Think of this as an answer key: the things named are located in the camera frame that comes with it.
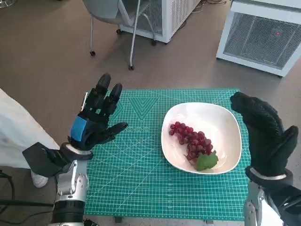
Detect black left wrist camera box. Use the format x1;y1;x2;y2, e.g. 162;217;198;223
22;142;71;177

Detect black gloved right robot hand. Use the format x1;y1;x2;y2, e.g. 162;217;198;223
230;91;299;177

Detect red toy grapes with leaf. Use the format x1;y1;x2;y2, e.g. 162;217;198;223
168;121;219;171

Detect grey chair with metal legs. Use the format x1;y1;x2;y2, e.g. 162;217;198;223
81;0;157;71

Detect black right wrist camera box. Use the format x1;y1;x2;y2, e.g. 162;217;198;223
267;183;301;226

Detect person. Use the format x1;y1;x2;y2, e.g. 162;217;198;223
0;88;62;189

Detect white mesh cabinet on castors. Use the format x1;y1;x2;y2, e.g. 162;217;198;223
116;0;203;47
215;0;301;79

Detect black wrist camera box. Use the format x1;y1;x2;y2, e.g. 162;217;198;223
22;142;71;177
267;183;301;226

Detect white square plate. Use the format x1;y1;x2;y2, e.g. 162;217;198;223
161;102;242;175

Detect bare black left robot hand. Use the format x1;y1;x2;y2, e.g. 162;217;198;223
68;73;129;151

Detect green cutting mat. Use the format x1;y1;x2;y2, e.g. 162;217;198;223
83;88;250;217

